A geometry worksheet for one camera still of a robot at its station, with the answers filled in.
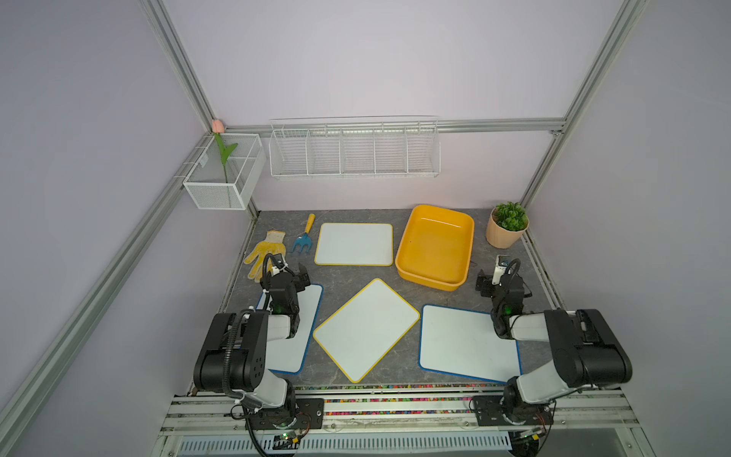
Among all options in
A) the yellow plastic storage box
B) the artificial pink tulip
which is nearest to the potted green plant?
the yellow plastic storage box

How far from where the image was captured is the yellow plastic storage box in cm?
97

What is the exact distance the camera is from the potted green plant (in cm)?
101

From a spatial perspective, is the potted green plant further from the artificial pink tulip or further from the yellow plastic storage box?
the artificial pink tulip

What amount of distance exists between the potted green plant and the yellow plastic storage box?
0.26 ft
